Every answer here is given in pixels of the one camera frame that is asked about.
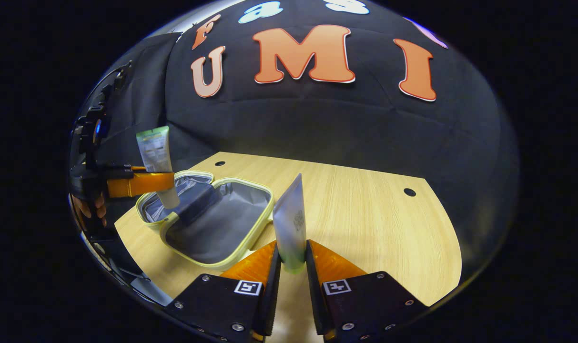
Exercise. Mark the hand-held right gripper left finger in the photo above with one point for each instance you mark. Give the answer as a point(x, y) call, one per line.
point(269, 300)

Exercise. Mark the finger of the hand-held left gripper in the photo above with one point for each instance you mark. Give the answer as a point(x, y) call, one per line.
point(122, 168)
point(141, 184)

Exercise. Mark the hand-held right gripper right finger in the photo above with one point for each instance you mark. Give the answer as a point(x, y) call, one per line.
point(316, 300)

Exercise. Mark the white tube with green label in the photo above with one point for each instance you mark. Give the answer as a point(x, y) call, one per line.
point(154, 147)

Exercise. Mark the silver tube with green cap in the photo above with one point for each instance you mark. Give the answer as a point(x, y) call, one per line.
point(291, 224)

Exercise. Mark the black backdrop cloth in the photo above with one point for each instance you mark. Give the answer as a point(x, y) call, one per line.
point(317, 124)

